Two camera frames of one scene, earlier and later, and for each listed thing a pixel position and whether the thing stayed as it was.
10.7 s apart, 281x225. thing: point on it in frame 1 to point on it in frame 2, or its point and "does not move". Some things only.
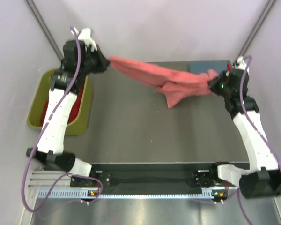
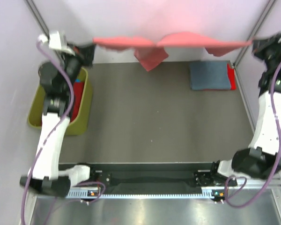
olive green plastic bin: [81, 125] does not move
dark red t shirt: [74, 110] does not move
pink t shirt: [177, 83] to [151, 53]
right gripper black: [212, 86] to [259, 46]
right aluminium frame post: [257, 26] does not move
